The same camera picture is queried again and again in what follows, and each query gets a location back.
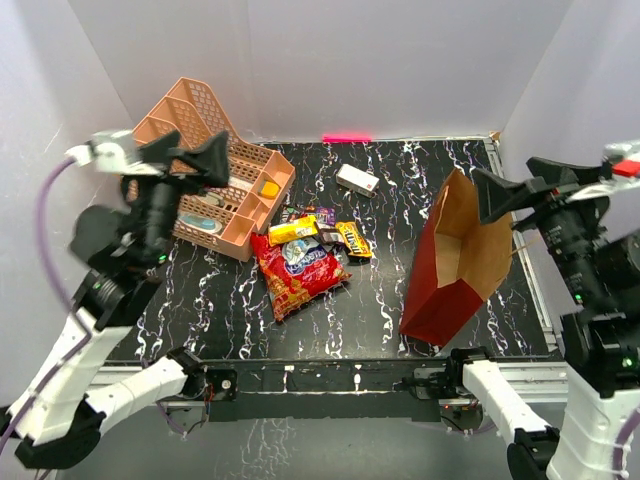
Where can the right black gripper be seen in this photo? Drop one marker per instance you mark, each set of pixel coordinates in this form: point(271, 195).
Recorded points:
point(496, 195)

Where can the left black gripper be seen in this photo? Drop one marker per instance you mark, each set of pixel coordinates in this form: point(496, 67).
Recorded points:
point(211, 155)

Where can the red brown paper bag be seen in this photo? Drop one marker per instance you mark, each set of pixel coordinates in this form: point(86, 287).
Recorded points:
point(458, 264)

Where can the brown chocolate candy packet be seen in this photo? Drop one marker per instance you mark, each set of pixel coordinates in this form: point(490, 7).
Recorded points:
point(290, 213)

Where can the yellow snack bag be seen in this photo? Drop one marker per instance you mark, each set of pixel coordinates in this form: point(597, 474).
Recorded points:
point(297, 229)

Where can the silver blue snack wrapper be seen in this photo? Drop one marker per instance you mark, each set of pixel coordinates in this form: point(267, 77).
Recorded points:
point(303, 252)

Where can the purple candy packet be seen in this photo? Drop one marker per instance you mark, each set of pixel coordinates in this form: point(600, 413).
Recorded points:
point(325, 216)

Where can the red candy bag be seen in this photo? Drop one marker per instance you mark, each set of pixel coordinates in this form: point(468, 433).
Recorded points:
point(290, 288)

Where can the yellow peanut candy packet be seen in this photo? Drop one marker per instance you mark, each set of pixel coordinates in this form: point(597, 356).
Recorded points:
point(354, 241)

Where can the purple snack wrapper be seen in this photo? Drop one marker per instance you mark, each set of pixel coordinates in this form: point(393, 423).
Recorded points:
point(328, 235)

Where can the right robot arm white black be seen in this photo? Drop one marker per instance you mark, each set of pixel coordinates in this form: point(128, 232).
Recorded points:
point(601, 375)

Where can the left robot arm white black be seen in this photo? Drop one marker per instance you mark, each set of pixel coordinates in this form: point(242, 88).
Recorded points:
point(59, 419)

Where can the blue white item in organizer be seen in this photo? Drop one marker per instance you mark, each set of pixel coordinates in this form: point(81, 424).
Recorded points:
point(206, 225)

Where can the pink plastic file organizer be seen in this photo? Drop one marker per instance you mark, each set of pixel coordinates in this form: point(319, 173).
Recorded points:
point(191, 107)

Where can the orange yellow block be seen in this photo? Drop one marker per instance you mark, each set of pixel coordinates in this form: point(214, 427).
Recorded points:
point(269, 190)

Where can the small white red box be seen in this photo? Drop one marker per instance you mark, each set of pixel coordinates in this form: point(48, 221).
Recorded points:
point(357, 180)

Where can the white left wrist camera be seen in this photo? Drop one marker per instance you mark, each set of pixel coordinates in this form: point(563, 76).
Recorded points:
point(110, 151)

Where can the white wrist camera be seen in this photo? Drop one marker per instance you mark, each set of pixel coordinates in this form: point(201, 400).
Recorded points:
point(110, 151)
point(619, 172)

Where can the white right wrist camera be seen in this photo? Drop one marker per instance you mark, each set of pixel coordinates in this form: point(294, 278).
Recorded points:
point(619, 172)

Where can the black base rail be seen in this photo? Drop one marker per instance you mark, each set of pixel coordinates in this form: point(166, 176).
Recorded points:
point(414, 389)

